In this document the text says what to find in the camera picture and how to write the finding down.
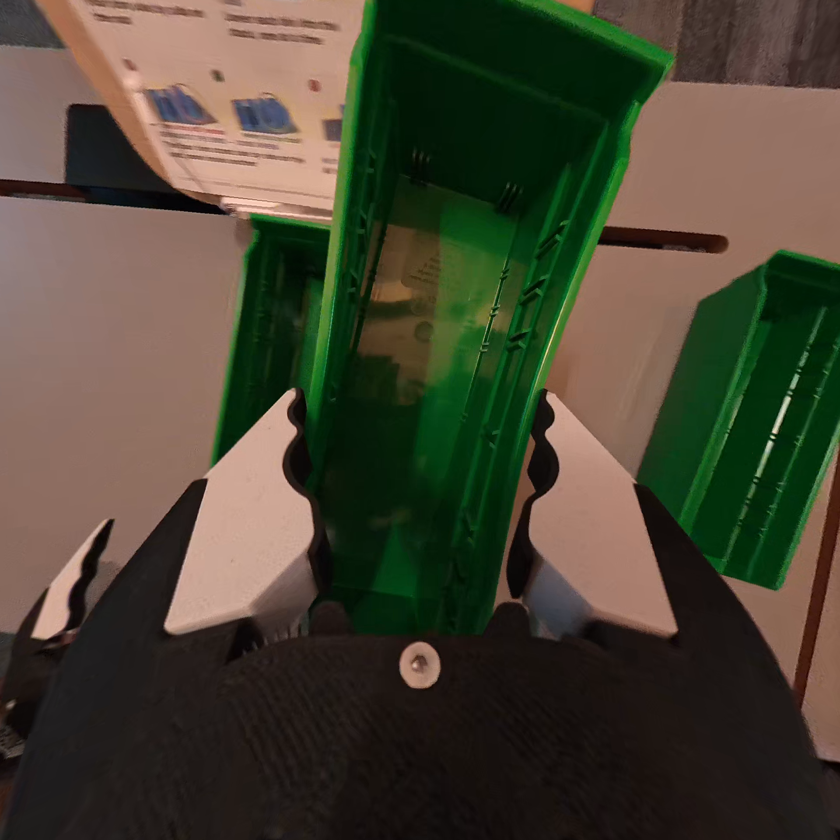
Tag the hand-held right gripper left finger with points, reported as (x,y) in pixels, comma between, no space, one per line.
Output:
(249,538)

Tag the grey desk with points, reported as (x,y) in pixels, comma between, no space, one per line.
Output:
(98,361)

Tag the green plastic bin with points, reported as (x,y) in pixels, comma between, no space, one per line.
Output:
(275,328)
(446,295)
(722,426)

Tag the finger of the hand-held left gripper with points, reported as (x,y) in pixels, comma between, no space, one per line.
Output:
(65,590)

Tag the wooden instruction board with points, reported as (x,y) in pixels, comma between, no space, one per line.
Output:
(95,65)

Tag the white clip bar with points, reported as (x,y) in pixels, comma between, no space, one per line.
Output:
(282,208)

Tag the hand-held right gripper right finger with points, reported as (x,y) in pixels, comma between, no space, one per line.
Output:
(590,538)

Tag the printed instruction sheet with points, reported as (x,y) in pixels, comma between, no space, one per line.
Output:
(262,59)

